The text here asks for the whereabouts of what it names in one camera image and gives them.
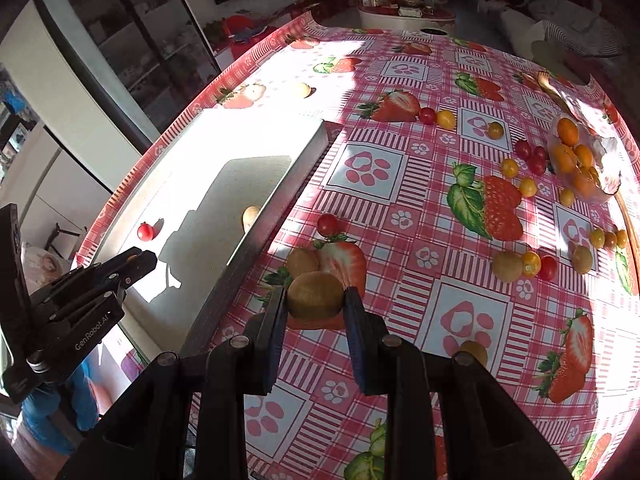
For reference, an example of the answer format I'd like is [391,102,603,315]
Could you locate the glass door cabinet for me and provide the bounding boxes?
[37,0,221,131]

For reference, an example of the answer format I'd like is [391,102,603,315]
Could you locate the clear glass bowl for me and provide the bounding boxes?
[547,112,623,206]

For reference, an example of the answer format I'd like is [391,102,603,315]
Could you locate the white oval coffee table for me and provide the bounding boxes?
[357,0,457,33]

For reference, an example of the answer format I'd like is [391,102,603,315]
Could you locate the cluttered shelf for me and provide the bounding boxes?
[0,65,46,171]

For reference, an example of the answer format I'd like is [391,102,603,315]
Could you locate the strawberry print checked tablecloth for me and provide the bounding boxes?
[75,12,640,480]

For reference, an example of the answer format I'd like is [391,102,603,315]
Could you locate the red stool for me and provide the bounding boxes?
[220,14,261,41]

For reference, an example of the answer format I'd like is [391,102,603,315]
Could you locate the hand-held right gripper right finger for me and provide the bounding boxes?
[342,285,573,480]

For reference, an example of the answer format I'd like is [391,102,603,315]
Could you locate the white rectangular tray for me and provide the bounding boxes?
[82,107,328,361]

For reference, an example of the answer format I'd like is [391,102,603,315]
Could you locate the pale sofa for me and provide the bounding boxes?
[477,0,626,61]

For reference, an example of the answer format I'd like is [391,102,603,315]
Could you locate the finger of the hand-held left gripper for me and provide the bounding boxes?
[82,246,142,279]
[100,252,158,306]

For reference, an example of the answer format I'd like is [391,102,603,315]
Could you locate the pile of small oranges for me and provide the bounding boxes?
[550,116,603,198]

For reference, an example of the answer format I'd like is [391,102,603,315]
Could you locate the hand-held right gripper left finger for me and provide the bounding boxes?
[55,287,289,480]

